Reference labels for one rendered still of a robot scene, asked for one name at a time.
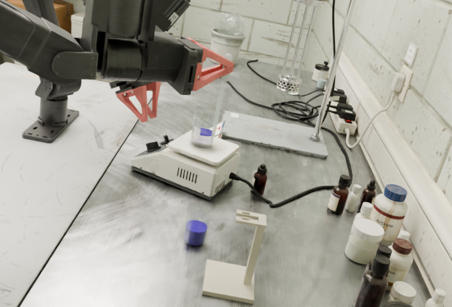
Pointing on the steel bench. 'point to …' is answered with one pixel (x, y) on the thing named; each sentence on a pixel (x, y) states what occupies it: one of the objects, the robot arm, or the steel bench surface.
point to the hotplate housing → (188, 172)
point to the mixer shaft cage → (289, 82)
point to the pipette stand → (224, 273)
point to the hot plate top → (214, 154)
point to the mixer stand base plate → (272, 134)
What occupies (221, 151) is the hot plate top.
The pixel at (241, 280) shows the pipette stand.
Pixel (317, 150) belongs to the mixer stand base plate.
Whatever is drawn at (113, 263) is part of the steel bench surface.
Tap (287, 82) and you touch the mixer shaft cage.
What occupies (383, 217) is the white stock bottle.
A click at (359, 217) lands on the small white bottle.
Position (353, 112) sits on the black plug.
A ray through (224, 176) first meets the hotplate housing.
